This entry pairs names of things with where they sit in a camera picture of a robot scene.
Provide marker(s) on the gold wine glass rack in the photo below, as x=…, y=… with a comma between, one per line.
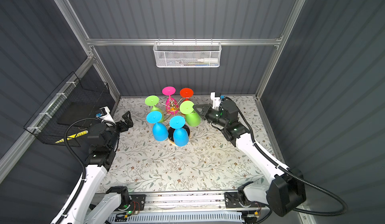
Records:
x=171, y=130

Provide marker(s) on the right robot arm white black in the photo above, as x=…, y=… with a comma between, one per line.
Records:
x=281, y=192

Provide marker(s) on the yellow black striped item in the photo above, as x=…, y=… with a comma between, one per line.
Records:
x=74, y=136

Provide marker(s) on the lime green wine glass back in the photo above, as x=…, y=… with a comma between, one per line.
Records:
x=152, y=101

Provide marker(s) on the lime green wine glass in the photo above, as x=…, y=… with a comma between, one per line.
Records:
x=191, y=116
x=152, y=101

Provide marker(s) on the white marker in basket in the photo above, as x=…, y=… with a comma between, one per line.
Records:
x=208, y=60

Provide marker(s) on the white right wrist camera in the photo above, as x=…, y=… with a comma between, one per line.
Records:
x=216, y=98

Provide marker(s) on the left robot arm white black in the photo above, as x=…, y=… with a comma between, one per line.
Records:
x=103, y=139

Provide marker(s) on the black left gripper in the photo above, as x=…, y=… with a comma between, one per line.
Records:
x=128, y=124

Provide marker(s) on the black wire mesh basket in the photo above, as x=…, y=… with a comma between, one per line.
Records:
x=79, y=99

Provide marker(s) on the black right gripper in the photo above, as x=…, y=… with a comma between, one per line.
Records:
x=206, y=111

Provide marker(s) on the black pad in basket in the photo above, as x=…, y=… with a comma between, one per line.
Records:
x=77, y=111

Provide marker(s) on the blue wine glass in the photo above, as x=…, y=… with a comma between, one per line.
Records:
x=159, y=130
x=180, y=135

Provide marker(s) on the white wire mesh basket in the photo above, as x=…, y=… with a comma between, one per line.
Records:
x=186, y=55

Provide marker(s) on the blue wine glass front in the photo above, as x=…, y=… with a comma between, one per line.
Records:
x=180, y=135

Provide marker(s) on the blue wine glass left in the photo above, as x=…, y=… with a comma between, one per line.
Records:
x=159, y=130

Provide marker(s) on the lime green wine glass front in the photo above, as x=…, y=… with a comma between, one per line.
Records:
x=191, y=116

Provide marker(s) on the magenta wine glass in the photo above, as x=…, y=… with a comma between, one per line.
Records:
x=172, y=105

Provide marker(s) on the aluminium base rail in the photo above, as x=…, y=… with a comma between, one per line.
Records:
x=187, y=207

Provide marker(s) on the red wine glass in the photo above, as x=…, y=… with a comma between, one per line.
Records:
x=186, y=94

